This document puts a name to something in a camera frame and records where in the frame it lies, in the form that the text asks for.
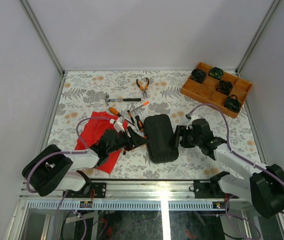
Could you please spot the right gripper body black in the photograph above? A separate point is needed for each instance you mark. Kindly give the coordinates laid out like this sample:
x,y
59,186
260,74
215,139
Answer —
x,y
191,140

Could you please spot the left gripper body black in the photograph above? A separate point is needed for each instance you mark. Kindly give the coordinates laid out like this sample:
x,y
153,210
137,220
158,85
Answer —
x,y
122,142

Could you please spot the black orange screwdriver large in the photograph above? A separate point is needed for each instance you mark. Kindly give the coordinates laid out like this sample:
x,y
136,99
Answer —
x,y
137,117

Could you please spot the black plastic tool case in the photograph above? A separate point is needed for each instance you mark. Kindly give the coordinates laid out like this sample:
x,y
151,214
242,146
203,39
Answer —
x,y
159,133

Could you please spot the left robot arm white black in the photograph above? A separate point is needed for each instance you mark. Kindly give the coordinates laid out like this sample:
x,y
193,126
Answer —
x,y
54,169

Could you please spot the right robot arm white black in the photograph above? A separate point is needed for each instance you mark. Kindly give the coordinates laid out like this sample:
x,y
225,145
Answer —
x,y
261,185

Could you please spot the red cloth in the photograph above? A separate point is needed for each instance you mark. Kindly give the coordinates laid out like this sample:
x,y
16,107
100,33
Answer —
x,y
93,131

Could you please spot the orange black screwdriver left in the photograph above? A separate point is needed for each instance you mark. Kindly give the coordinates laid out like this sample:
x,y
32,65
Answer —
x,y
115,112

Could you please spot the thin black precision screwdriver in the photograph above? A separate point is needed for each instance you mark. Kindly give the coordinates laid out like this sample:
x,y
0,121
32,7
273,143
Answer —
x,y
131,118

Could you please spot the small orange tipped precision screwdriver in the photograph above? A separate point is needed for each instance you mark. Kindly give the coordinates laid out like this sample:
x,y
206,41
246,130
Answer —
x,y
136,108

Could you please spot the small hammer black grip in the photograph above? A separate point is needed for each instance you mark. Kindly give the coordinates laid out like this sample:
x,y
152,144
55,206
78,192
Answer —
x,y
108,99

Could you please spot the orange wooden divided tray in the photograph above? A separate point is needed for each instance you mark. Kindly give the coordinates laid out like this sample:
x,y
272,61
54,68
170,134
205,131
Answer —
x,y
208,91

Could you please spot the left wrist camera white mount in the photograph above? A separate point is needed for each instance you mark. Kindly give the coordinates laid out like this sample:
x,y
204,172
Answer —
x,y
118,124

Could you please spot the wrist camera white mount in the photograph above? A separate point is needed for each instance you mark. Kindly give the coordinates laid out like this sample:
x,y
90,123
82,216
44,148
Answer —
x,y
118,124
190,118

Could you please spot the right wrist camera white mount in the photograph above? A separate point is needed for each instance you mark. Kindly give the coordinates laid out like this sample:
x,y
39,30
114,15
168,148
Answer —
x,y
190,118

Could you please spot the orange handled pliers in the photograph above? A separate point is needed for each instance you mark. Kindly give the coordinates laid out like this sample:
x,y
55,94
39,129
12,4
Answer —
x,y
143,88

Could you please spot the aluminium frame rail front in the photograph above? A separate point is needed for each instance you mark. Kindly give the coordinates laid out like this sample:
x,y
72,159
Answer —
x,y
117,194

